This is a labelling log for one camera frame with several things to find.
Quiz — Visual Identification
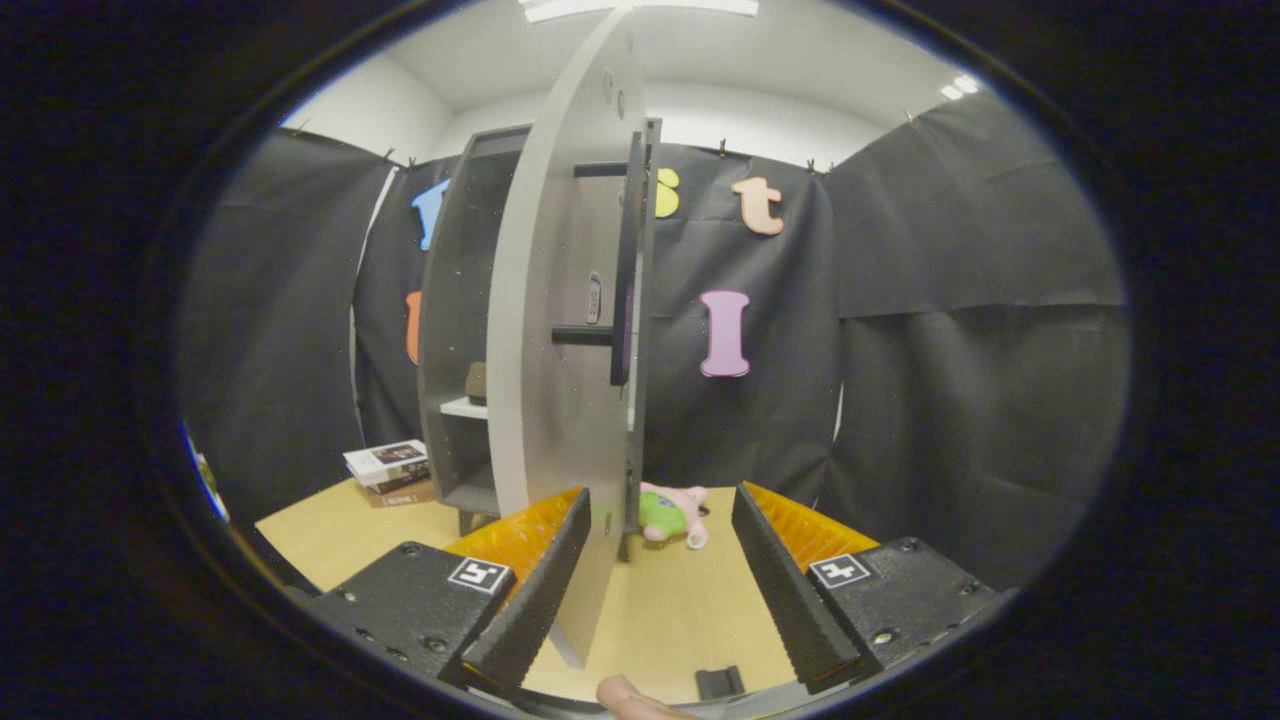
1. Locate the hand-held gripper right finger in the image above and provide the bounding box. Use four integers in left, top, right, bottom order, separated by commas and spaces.
732, 482, 1006, 696

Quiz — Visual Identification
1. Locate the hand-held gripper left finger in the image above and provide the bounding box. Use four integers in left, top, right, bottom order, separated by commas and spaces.
300, 487, 593, 698

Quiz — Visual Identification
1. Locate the grey shoe cabinet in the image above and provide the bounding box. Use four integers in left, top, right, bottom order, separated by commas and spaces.
418, 125, 531, 536

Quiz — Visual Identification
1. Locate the green pink plush toy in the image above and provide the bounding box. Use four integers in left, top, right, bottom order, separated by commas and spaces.
638, 482, 711, 551

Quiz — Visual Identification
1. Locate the brown book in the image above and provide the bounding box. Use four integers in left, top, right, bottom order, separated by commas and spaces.
366, 480, 438, 508

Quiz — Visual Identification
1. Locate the white book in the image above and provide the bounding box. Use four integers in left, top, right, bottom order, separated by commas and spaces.
343, 440, 431, 486

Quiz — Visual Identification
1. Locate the black backdrop cloth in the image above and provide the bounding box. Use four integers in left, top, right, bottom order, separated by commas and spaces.
180, 90, 1131, 591

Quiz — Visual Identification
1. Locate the white green printed packet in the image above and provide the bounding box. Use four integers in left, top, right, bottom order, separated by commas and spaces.
185, 430, 229, 521

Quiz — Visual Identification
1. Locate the large ceiling light panel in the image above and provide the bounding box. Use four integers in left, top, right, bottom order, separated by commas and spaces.
520, 0, 761, 23

